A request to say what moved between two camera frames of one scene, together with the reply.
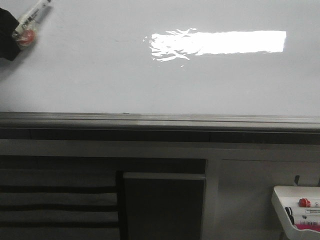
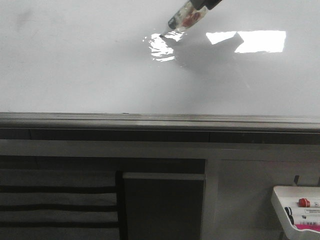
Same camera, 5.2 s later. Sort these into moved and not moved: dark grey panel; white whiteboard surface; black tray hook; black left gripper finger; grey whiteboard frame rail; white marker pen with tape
Moved: white marker pen with tape; black left gripper finger
Not moved: white whiteboard surface; grey whiteboard frame rail; dark grey panel; black tray hook
